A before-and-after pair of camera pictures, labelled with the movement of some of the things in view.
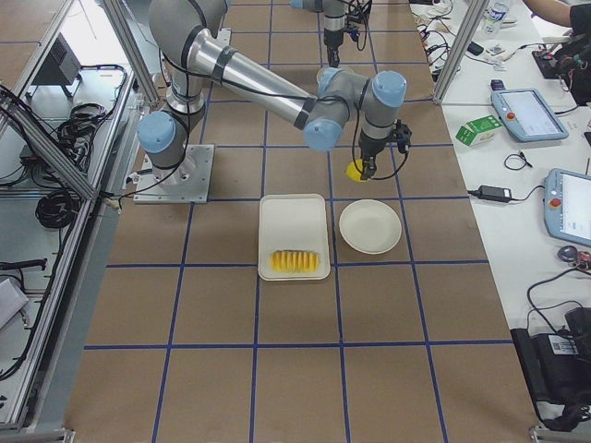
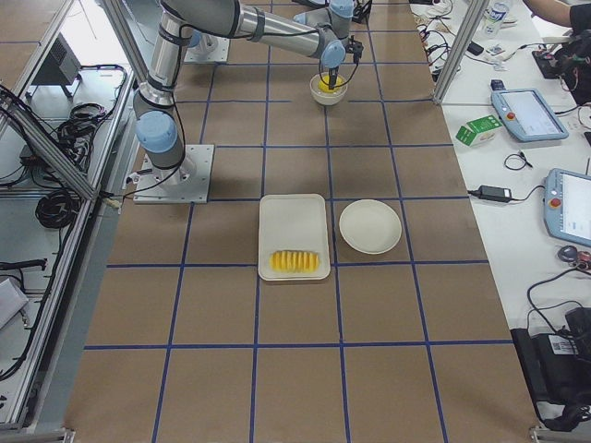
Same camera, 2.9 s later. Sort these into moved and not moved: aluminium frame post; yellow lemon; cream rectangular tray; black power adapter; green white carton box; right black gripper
Moved: yellow lemon; right black gripper
Not moved: aluminium frame post; cream rectangular tray; black power adapter; green white carton box
